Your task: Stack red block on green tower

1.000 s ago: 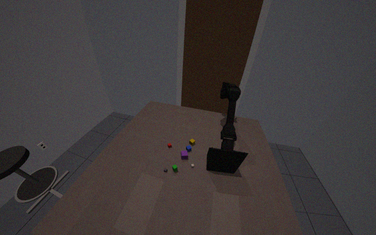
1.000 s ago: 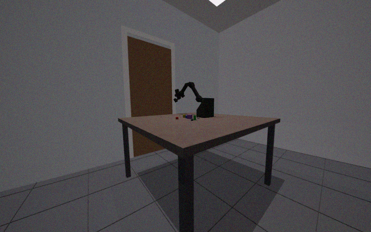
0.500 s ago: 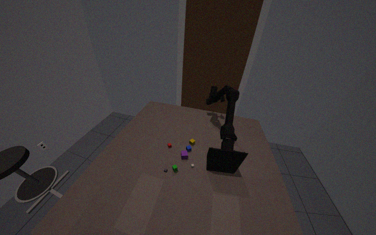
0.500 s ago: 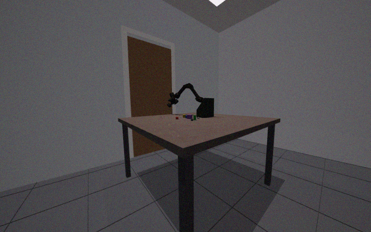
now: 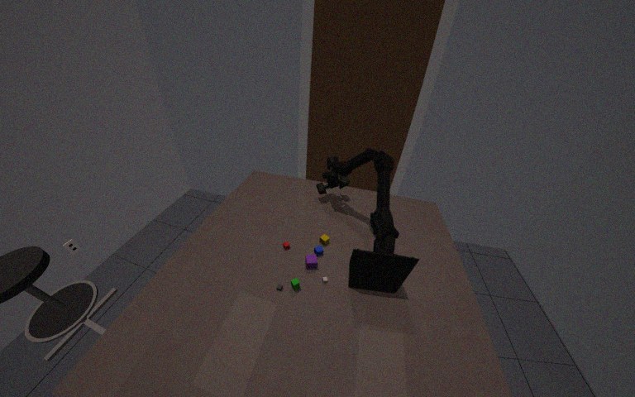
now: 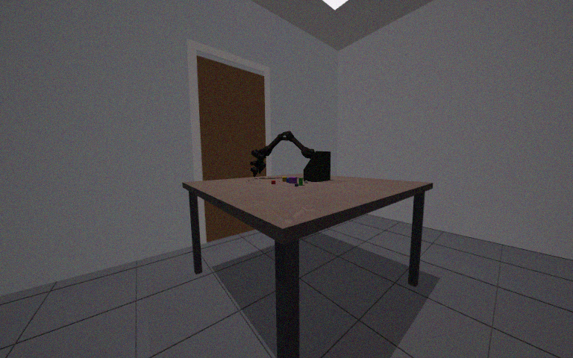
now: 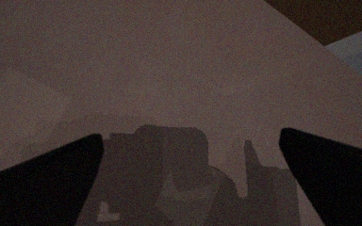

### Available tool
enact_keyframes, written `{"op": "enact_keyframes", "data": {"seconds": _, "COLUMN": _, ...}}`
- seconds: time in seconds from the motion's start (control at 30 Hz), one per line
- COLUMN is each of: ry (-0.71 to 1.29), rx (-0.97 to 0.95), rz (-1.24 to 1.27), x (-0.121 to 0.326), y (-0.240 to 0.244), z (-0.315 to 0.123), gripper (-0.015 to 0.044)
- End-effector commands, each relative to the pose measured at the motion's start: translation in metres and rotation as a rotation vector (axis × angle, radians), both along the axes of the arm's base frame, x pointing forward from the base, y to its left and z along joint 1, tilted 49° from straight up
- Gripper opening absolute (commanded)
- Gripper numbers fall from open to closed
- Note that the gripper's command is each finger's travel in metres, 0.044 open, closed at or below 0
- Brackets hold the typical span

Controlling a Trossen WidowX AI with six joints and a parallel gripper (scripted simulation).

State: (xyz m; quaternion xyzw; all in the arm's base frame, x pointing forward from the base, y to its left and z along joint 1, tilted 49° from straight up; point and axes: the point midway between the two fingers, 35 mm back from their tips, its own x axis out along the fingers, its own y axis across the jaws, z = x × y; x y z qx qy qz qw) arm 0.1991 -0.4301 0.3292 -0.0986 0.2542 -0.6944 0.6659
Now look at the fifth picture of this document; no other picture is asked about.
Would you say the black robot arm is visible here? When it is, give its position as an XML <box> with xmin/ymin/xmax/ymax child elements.
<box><xmin>322</xmin><ymin>149</ymin><xmax>399</xmax><ymax>256</ymax></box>

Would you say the purple block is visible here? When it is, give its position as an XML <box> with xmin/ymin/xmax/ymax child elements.
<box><xmin>305</xmin><ymin>254</ymin><xmax>318</xmax><ymax>270</ymax></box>

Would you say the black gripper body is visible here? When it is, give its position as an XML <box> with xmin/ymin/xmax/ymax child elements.
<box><xmin>317</xmin><ymin>176</ymin><xmax>350</xmax><ymax>194</ymax></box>

